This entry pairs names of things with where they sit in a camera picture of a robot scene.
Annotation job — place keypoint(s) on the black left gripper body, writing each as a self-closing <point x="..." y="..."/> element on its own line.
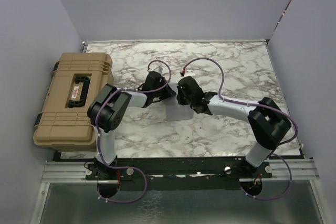
<point x="159" y="93"/>

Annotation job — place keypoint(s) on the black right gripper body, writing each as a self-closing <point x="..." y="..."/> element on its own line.
<point x="183" y="99"/>

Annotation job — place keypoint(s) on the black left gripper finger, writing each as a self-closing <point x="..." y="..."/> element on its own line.
<point x="153" y="98"/>
<point x="167" y="92"/>

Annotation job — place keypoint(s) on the grey paper envelope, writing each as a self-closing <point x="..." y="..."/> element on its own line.
<point x="175" y="111"/>

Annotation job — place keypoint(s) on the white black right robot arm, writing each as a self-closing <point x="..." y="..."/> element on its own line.
<point x="268" y="123"/>

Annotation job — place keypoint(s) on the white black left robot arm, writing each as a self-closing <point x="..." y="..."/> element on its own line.
<point x="108" y="108"/>

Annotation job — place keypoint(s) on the tan plastic tool case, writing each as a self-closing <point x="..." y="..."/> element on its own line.
<point x="63" y="124"/>

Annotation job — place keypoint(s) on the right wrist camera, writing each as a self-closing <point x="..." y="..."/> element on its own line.
<point x="187" y="73"/>

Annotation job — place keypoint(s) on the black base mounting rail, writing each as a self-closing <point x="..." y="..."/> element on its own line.
<point x="193" y="173"/>

